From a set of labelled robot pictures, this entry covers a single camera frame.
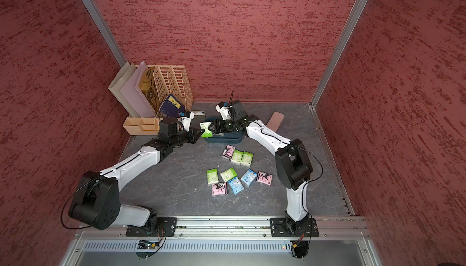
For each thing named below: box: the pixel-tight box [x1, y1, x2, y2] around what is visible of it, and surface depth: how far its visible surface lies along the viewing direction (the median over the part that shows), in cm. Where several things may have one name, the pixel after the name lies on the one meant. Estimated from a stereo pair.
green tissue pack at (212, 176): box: [206, 168, 220, 185], surface depth 88 cm
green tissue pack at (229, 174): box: [219, 167, 238, 183], surface depth 89 cm
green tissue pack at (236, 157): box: [230, 149, 244, 165], surface depth 94 cm
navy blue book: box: [158, 92, 186, 117], surface depth 106 cm
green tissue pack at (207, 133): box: [200, 121, 213, 138], surface depth 87 cm
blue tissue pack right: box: [240, 168, 258, 187], surface depth 88 cm
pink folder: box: [120, 61, 157, 118], surface depth 95 cm
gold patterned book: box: [139, 66, 161, 115], surface depth 103 cm
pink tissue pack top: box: [220, 143, 237, 161], surface depth 96 cm
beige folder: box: [108, 61, 141, 118], surface depth 93 cm
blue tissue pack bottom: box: [227, 176, 244, 196], surface depth 85 cm
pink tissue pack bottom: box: [211, 182, 229, 197], surface depth 84 cm
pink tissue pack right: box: [256, 170, 274, 187], surface depth 87 cm
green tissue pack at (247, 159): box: [240, 151, 255, 168], surface depth 94 cm
